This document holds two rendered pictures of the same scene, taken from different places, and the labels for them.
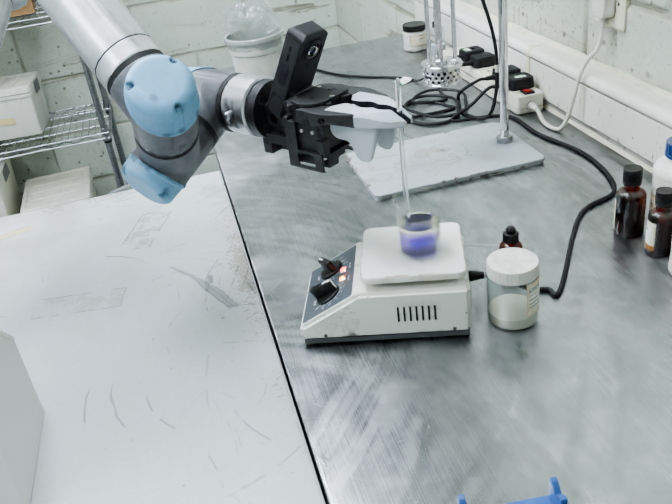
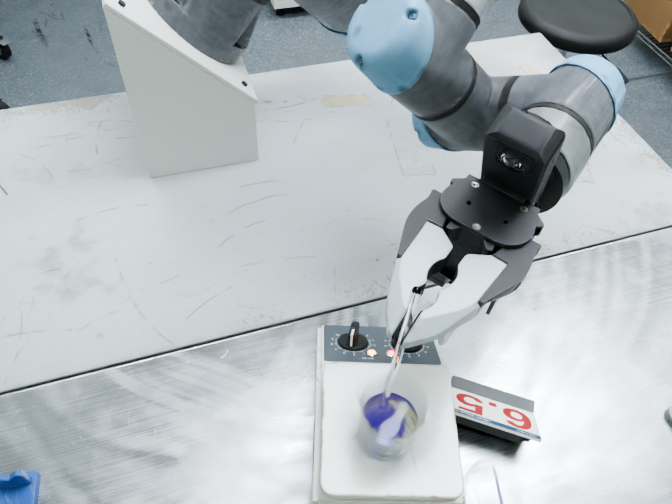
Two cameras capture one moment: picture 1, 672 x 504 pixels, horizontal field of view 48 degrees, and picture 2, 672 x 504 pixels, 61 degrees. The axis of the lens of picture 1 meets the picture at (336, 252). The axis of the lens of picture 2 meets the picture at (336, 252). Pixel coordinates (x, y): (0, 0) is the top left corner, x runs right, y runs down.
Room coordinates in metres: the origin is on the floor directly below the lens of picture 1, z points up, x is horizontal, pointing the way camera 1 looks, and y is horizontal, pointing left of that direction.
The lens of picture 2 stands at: (0.67, -0.27, 1.47)
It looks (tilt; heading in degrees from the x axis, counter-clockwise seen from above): 52 degrees down; 78
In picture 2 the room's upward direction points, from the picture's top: 5 degrees clockwise
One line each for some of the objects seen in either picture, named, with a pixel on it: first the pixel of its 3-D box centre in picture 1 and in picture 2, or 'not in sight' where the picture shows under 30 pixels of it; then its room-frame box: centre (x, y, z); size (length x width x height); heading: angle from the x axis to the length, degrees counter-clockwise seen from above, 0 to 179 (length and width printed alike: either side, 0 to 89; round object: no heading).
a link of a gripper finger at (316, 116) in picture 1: (328, 114); (438, 232); (0.79, -0.01, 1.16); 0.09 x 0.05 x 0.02; 45
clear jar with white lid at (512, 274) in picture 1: (512, 289); not in sight; (0.72, -0.20, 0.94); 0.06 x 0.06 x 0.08
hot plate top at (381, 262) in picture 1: (412, 251); (388, 427); (0.76, -0.09, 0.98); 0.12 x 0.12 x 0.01; 82
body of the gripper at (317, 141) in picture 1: (304, 120); (493, 219); (0.85, 0.02, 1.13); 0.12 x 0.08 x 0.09; 47
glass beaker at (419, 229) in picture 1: (417, 224); (385, 418); (0.76, -0.10, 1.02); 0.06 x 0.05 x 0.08; 149
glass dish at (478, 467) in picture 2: not in sight; (491, 490); (0.87, -0.14, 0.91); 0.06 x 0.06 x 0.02
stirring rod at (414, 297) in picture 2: (403, 166); (395, 365); (0.76, -0.09, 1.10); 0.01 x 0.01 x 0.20
